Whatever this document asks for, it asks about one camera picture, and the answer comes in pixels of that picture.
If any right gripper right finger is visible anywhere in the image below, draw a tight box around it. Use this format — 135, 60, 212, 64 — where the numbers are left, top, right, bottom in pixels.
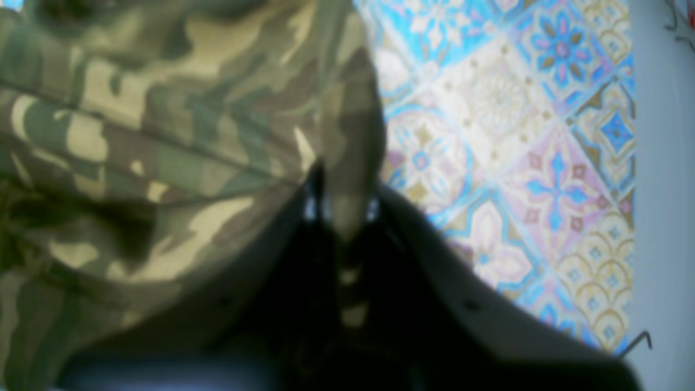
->
357, 185, 640, 390

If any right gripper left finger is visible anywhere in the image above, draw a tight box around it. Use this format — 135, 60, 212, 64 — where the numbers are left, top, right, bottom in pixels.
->
57, 165, 332, 390

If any camouflage T-shirt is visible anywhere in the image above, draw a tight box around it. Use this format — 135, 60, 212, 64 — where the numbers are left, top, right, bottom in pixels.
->
2, 1, 386, 390

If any patterned tile tablecloth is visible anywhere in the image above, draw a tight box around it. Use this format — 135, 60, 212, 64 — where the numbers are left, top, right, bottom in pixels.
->
355, 1, 636, 354

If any black hex key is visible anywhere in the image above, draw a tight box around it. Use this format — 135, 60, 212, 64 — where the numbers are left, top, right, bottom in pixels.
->
616, 330, 653, 360

